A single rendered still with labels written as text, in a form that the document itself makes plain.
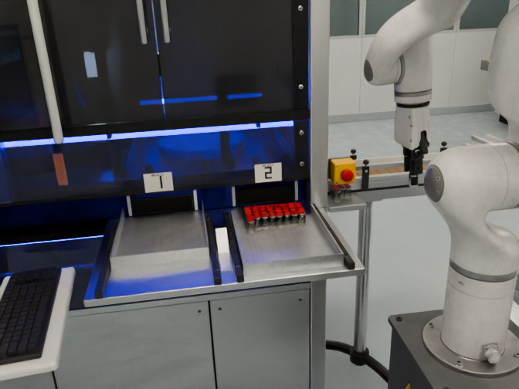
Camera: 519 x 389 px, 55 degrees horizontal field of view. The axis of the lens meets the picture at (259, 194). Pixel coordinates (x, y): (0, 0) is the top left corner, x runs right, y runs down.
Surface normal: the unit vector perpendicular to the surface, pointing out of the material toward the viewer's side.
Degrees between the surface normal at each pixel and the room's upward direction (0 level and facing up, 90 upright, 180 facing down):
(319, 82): 90
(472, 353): 90
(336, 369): 0
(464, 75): 90
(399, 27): 62
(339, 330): 0
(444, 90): 90
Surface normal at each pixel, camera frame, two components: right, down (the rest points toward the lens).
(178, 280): -0.04, -0.93
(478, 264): -0.50, 0.33
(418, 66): 0.11, 0.36
